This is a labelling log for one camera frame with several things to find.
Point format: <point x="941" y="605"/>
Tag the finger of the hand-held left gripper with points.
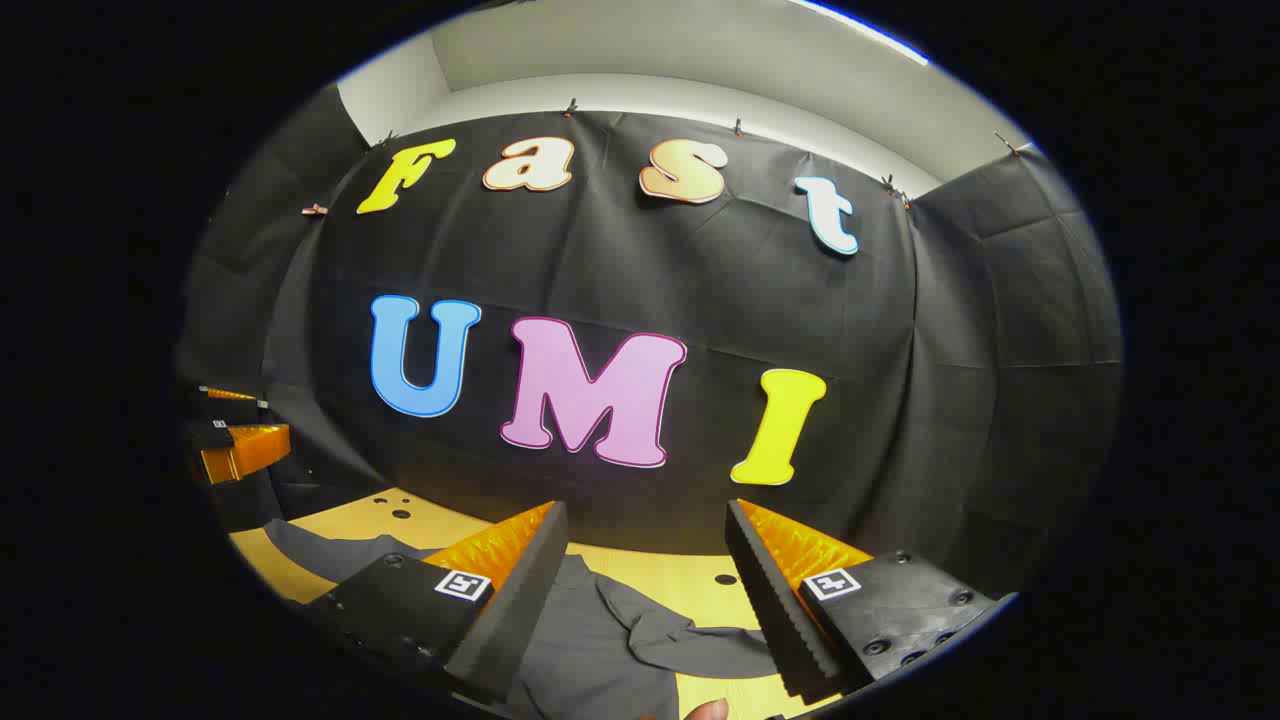
<point x="250" y="450"/>
<point x="232" y="394"/>

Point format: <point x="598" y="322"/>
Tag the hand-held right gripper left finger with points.
<point x="520" y="620"/>

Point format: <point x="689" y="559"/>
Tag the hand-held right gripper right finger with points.
<point x="775" y="610"/>

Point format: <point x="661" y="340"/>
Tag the grey collared shirt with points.
<point x="600" y="640"/>

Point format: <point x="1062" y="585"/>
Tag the black backdrop cloth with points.
<point x="700" y="280"/>

